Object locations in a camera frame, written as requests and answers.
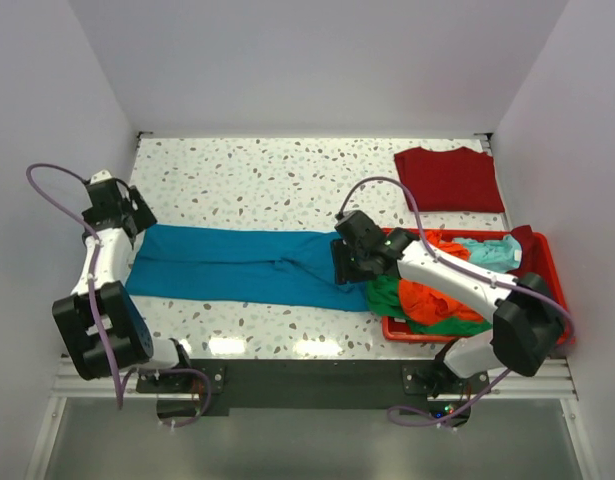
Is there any blue t shirt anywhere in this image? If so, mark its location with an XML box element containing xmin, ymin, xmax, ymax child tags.
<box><xmin>126</xmin><ymin>225</ymin><xmax>369</xmax><ymax>312</ymax></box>

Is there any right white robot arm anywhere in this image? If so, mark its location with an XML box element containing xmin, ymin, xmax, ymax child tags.
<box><xmin>331</xmin><ymin>210</ymin><xmax>567</xmax><ymax>393</ymax></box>

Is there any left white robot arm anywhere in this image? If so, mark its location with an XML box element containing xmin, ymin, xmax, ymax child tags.
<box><xmin>52</xmin><ymin>171</ymin><xmax>194</xmax><ymax>392</ymax></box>

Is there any green t shirt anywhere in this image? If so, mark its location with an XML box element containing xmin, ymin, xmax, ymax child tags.
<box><xmin>365</xmin><ymin>274</ymin><xmax>493</xmax><ymax>337</ymax></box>

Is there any orange t shirt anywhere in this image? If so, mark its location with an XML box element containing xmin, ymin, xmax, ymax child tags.
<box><xmin>399</xmin><ymin>229</ymin><xmax>486</xmax><ymax>326</ymax></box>

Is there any folded dark red t shirt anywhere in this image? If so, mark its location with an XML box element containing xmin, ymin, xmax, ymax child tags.
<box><xmin>394</xmin><ymin>147</ymin><xmax>505</xmax><ymax>213</ymax></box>

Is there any light teal t shirt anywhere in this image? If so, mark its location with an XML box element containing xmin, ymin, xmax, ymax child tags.
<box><xmin>453</xmin><ymin>234</ymin><xmax>523</xmax><ymax>273</ymax></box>

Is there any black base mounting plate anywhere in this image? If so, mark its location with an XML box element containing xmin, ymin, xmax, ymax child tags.
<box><xmin>136</xmin><ymin>359</ymin><xmax>489</xmax><ymax>416</ymax></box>

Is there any dark red crumpled shirt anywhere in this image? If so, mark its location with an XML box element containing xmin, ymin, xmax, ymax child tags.
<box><xmin>510</xmin><ymin>225</ymin><xmax>536</xmax><ymax>277</ymax></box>

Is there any red plastic bin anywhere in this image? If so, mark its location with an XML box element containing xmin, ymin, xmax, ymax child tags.
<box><xmin>375</xmin><ymin>227</ymin><xmax>576</xmax><ymax>345</ymax></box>

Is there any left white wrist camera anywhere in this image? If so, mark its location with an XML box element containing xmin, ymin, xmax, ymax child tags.
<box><xmin>89</xmin><ymin>169</ymin><xmax>113</xmax><ymax>185</ymax></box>

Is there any aluminium frame rail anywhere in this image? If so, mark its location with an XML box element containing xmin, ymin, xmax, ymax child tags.
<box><xmin>50</xmin><ymin>359</ymin><xmax>578</xmax><ymax>400</ymax></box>

